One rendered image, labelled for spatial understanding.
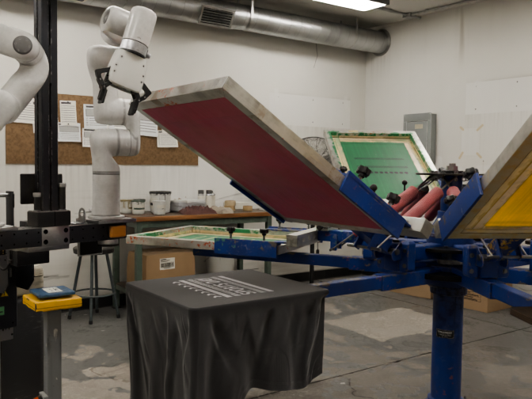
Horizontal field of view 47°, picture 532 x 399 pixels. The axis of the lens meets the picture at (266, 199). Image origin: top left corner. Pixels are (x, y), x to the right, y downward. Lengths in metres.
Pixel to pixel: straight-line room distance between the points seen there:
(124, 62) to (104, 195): 0.59
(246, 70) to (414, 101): 1.93
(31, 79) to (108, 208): 0.52
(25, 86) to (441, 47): 5.59
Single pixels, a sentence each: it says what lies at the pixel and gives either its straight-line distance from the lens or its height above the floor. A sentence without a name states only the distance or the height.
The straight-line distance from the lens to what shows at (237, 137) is 1.85.
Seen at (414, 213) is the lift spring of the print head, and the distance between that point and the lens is 2.40.
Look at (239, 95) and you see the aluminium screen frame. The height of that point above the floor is 1.51.
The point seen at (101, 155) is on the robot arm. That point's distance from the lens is 2.20.
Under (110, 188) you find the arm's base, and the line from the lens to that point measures 2.20.
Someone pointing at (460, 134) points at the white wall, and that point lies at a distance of 6.78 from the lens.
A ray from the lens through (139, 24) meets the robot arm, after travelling 1.80.
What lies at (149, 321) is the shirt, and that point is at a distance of 1.91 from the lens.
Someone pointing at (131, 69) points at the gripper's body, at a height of 1.59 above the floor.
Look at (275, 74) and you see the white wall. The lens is 6.86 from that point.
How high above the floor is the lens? 1.33
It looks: 3 degrees down
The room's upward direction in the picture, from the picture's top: 1 degrees clockwise
